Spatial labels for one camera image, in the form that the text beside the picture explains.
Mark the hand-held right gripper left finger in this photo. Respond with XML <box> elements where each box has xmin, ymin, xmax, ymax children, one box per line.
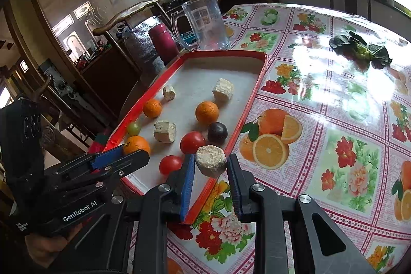
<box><xmin>83</xmin><ymin>154</ymin><xmax>196</xmax><ymax>274</ymax></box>

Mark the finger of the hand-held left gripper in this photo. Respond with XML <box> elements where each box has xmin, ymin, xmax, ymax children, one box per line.
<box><xmin>54</xmin><ymin>150</ymin><xmax>151</xmax><ymax>208</ymax></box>
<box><xmin>45</xmin><ymin>145</ymin><xmax>125</xmax><ymax>181</ymax></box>

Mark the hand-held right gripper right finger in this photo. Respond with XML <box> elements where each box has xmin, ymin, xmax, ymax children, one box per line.
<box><xmin>227</xmin><ymin>153</ymin><xmax>376</xmax><ymax>274</ymax></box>

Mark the medium orange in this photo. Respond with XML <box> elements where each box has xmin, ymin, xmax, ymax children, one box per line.
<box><xmin>123</xmin><ymin>135</ymin><xmax>151</xmax><ymax>156</ymax></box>

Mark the large beige cut chunk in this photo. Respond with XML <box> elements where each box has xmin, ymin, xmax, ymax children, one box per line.
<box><xmin>195</xmin><ymin>145</ymin><xmax>227</xmax><ymax>178</ymax></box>

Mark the red tomato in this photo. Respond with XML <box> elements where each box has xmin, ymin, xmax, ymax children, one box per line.
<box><xmin>180</xmin><ymin>131</ymin><xmax>207</xmax><ymax>155</ymax></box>
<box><xmin>159</xmin><ymin>155</ymin><xmax>183</xmax><ymax>176</ymax></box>

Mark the large orange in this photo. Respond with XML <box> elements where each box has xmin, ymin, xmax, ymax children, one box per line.
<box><xmin>195</xmin><ymin>101</ymin><xmax>220</xmax><ymax>125</ymax></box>

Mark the angular beige cut chunk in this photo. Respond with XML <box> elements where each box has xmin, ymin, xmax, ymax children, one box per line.
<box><xmin>212</xmin><ymin>78</ymin><xmax>234</xmax><ymax>104</ymax></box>

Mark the red rimmed white tray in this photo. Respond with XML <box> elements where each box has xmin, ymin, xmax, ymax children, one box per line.
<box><xmin>106</xmin><ymin>50</ymin><xmax>268</xmax><ymax>226</ymax></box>

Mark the person's left hand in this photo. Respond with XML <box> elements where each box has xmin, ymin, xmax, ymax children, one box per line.
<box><xmin>25</xmin><ymin>223</ymin><xmax>86</xmax><ymax>267</ymax></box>

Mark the red cloth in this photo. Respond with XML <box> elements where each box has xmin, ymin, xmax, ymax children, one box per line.
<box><xmin>88</xmin><ymin>129</ymin><xmax>111</xmax><ymax>154</ymax></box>

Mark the small mandarin orange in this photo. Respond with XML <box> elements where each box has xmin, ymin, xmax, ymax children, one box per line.
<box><xmin>143</xmin><ymin>99</ymin><xmax>163</xmax><ymax>119</ymax></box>

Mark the grey metal machine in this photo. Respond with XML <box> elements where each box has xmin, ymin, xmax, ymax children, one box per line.
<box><xmin>40</xmin><ymin>59</ymin><xmax>85</xmax><ymax>108</ymax></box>

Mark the dark glossy side table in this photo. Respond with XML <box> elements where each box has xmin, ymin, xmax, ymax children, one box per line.
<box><xmin>124</xmin><ymin>27</ymin><xmax>167</xmax><ymax>75</ymax></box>

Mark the floral plastic tablecloth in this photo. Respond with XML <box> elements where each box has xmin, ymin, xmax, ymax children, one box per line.
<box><xmin>128</xmin><ymin>3</ymin><xmax>411</xmax><ymax>274</ymax></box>

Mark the maroon thermos bottle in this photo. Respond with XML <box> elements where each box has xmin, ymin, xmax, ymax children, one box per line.
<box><xmin>148</xmin><ymin>24</ymin><xmax>180</xmax><ymax>66</ymax></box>

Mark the clear plastic pitcher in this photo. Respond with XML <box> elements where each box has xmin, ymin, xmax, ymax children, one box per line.
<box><xmin>171</xmin><ymin>0</ymin><xmax>232</xmax><ymax>51</ymax></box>

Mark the leafy green vegetable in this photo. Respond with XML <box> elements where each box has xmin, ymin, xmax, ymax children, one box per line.
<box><xmin>329</xmin><ymin>32</ymin><xmax>393</xmax><ymax>69</ymax></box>

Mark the curved rail wooden chair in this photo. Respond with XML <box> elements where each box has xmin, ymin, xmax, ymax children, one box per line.
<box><xmin>93</xmin><ymin>0</ymin><xmax>180</xmax><ymax>69</ymax></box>

